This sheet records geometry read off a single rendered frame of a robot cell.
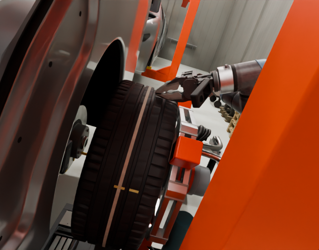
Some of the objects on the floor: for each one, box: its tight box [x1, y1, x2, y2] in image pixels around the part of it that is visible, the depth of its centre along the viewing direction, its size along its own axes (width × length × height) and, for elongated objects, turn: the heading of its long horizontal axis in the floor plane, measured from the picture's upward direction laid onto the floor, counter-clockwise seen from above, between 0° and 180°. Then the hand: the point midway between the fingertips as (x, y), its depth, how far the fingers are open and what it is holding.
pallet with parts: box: [218, 104, 235, 123], centre depth 540 cm, size 80×118×41 cm
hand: (158, 93), depth 77 cm, fingers closed
